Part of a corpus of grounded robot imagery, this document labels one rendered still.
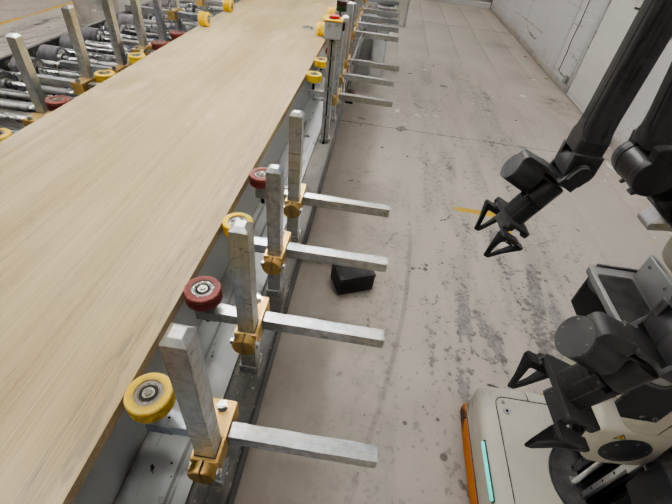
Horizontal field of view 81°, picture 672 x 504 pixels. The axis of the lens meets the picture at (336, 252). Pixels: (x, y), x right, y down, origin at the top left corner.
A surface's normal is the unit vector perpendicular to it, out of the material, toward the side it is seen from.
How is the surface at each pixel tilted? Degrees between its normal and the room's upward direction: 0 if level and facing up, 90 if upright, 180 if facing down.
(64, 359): 0
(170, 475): 0
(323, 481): 0
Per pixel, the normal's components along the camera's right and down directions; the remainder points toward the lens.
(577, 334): -0.85, -0.46
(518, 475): 0.10, -0.74
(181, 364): -0.12, 0.65
